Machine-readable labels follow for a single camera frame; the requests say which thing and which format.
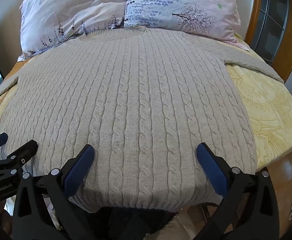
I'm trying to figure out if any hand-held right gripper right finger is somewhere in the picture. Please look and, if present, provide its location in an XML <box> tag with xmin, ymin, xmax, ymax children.
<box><xmin>197</xmin><ymin>142</ymin><xmax>279</xmax><ymax>240</ymax></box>

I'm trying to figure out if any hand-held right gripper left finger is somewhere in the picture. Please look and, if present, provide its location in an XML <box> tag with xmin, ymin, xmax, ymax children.
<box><xmin>12</xmin><ymin>144</ymin><xmax>95</xmax><ymax>240</ymax></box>

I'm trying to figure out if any beige cable-knit sweater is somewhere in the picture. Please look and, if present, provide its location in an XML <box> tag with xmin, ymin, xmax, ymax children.
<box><xmin>0</xmin><ymin>25</ymin><xmax>285</xmax><ymax>214</ymax></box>

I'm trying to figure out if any cream cloth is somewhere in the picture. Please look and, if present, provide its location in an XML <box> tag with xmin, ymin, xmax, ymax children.
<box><xmin>148</xmin><ymin>209</ymin><xmax>211</xmax><ymax>240</ymax></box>

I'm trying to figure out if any yellow patterned bed sheet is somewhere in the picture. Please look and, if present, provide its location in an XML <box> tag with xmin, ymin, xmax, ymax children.
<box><xmin>0</xmin><ymin>32</ymin><xmax>292</xmax><ymax>175</ymax></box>

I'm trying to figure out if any wooden glass-panel door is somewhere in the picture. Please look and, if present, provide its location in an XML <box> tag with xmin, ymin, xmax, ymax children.
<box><xmin>251</xmin><ymin>0</ymin><xmax>292</xmax><ymax>83</ymax></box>

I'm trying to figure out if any pink floral pillow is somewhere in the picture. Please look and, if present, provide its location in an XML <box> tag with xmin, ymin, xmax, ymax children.
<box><xmin>17</xmin><ymin>0</ymin><xmax>129</xmax><ymax>62</ymax></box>

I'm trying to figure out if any wooden headboard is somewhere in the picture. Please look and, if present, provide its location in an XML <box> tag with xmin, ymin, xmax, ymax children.
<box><xmin>243</xmin><ymin>0</ymin><xmax>264</xmax><ymax>48</ymax></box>

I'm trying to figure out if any tree-print floral pillow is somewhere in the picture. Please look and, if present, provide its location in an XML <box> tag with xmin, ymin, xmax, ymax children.
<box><xmin>123</xmin><ymin>0</ymin><xmax>250</xmax><ymax>53</ymax></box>

